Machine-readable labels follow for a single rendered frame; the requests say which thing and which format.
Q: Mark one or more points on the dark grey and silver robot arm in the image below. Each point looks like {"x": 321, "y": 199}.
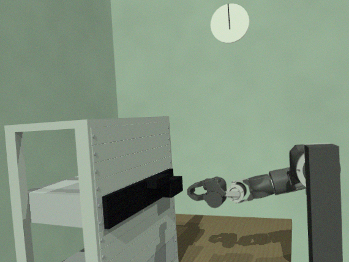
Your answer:
{"x": 277, "y": 181}

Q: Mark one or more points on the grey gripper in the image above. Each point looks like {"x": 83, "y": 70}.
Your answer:
{"x": 216, "y": 191}

